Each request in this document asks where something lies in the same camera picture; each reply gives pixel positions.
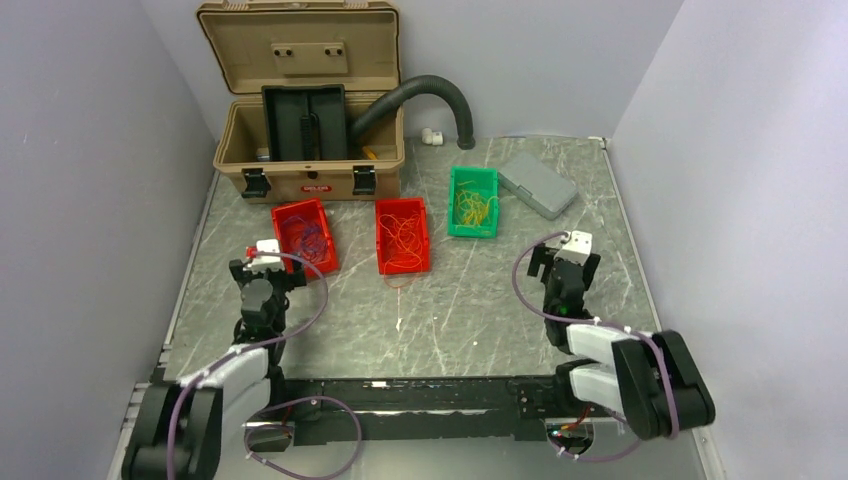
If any orange cable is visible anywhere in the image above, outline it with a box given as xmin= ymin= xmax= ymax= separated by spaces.
xmin=380 ymin=211 xmax=429 ymax=289

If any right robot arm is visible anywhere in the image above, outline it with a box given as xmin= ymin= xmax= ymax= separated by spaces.
xmin=523 ymin=239 xmax=716 ymax=440

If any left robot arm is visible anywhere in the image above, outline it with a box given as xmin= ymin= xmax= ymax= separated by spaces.
xmin=119 ymin=252 xmax=315 ymax=479

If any red bin left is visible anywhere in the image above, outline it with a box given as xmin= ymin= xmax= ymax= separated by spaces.
xmin=270 ymin=198 xmax=340 ymax=274

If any red bin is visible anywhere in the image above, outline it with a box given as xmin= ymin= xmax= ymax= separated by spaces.
xmin=375 ymin=197 xmax=431 ymax=275
xmin=270 ymin=198 xmax=340 ymax=274

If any grey plastic case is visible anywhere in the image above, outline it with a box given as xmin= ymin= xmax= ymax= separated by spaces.
xmin=498 ymin=153 xmax=578 ymax=220

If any green plastic bin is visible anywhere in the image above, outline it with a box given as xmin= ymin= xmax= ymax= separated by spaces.
xmin=447 ymin=166 xmax=500 ymax=239

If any red bin centre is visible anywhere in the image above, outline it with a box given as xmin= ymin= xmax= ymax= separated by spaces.
xmin=375 ymin=197 xmax=431 ymax=275

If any yellow tool in toolbox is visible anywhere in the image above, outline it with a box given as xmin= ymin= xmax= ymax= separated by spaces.
xmin=362 ymin=146 xmax=378 ymax=160

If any black toolbox tray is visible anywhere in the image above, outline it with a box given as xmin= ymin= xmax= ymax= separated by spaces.
xmin=262 ymin=84 xmax=348 ymax=162

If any white pipe fitting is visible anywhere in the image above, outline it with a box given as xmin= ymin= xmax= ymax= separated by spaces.
xmin=421 ymin=128 xmax=444 ymax=146

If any tan open toolbox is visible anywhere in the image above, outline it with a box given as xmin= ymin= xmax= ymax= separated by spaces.
xmin=196 ymin=1 xmax=405 ymax=204

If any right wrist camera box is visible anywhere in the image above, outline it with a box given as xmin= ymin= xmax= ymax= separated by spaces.
xmin=554 ymin=230 xmax=593 ymax=266

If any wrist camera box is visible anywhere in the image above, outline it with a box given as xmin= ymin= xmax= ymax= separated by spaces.
xmin=554 ymin=230 xmax=593 ymax=266
xmin=245 ymin=238 xmax=285 ymax=273

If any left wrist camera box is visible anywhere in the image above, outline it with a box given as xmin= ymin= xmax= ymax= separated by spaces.
xmin=245 ymin=238 xmax=285 ymax=273

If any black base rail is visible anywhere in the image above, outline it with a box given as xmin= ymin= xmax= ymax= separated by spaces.
xmin=243 ymin=376 xmax=596 ymax=453

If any black corrugated hose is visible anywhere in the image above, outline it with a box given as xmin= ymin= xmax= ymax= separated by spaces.
xmin=349 ymin=74 xmax=477 ymax=152

